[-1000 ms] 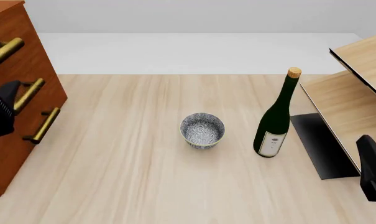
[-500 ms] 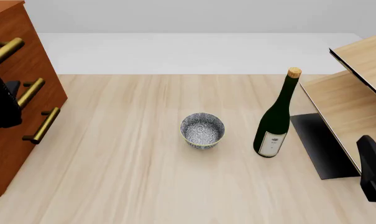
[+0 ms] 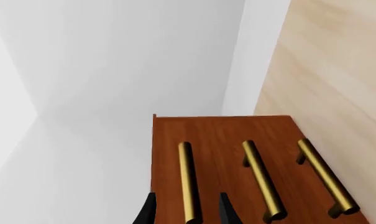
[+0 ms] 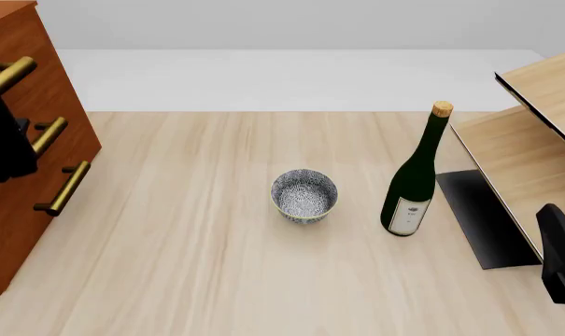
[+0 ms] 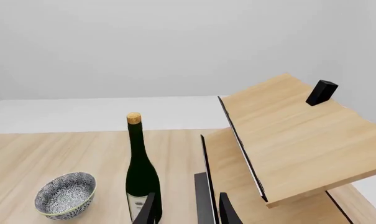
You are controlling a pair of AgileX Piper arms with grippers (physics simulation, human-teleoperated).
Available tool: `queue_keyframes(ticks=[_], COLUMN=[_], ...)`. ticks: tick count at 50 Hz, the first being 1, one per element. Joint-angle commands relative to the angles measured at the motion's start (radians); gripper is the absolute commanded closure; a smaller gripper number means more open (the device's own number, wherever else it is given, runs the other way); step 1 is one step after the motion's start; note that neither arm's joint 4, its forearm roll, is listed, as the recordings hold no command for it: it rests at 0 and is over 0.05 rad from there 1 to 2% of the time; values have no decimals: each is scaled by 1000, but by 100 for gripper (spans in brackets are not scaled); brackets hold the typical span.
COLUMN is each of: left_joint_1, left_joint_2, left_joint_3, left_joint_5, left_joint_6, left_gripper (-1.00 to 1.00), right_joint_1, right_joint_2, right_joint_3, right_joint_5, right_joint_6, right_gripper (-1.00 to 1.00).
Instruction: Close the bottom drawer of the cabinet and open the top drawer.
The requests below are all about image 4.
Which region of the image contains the pale wooden two-tier shelf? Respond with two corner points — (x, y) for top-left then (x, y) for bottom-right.
(434, 47), (565, 272)

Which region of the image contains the cabinet drawer with short handle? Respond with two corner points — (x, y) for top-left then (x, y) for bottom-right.
(0, 54), (83, 216)

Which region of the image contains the thick brass drawer handle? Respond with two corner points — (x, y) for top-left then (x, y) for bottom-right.
(0, 56), (38, 96)

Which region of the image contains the long brass drawer handle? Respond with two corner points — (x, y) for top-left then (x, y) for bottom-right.
(33, 160), (92, 217)

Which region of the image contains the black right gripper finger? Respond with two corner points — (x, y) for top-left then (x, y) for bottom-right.
(536, 203), (565, 277)

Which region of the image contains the cabinet drawer with longest handle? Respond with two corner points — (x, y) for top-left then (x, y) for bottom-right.
(0, 104), (102, 297)

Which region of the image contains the cabinet drawer with thick handle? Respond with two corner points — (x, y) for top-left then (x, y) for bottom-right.
(0, 1), (62, 115)

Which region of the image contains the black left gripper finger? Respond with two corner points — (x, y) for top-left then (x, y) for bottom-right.
(0, 85), (39, 185)

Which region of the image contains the brown wooden cabinet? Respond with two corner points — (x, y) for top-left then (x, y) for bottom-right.
(0, 0), (102, 297)

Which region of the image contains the blue white patterned bowl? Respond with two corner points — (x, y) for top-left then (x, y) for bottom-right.
(269, 168), (340, 226)

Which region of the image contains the short brass drawer handle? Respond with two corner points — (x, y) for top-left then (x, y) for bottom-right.
(29, 116), (70, 157)

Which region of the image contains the dark green wine bottle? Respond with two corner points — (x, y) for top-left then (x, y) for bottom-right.
(380, 100), (455, 238)

